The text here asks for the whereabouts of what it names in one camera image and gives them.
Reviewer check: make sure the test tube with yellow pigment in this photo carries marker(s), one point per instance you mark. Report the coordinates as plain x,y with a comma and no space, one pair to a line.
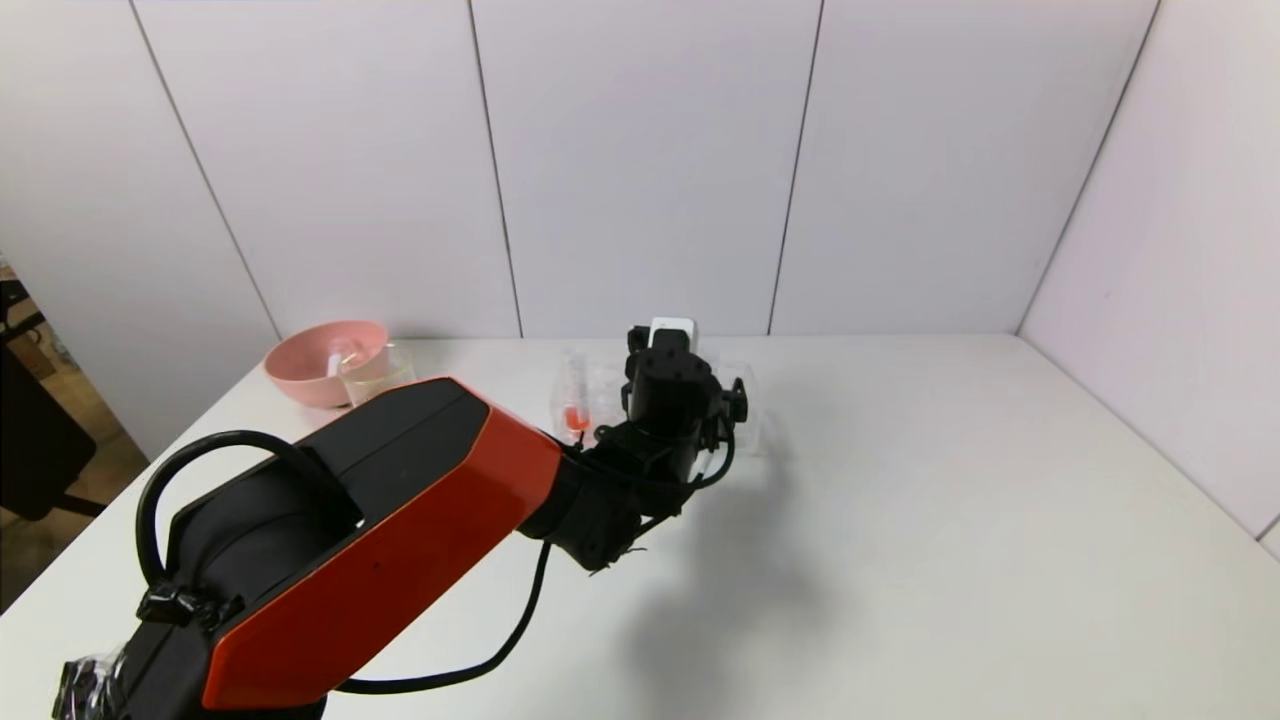
334,362

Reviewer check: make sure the black and orange left arm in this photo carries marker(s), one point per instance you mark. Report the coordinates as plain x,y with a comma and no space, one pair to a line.
400,520

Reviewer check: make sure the clear glass beaker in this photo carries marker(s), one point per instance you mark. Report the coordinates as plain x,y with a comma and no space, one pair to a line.
385,365

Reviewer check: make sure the black chair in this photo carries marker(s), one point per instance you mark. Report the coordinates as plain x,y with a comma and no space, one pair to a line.
40,440

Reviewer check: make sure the clear plastic test tube rack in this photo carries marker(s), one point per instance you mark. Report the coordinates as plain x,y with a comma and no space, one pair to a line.
605,390

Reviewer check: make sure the test tube with red pigment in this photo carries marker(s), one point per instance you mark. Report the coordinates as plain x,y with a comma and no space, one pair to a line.
575,415

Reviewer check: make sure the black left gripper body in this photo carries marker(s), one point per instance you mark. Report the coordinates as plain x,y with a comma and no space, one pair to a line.
730,402

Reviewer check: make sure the pink bowl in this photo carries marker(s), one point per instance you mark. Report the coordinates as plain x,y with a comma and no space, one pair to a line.
300,370

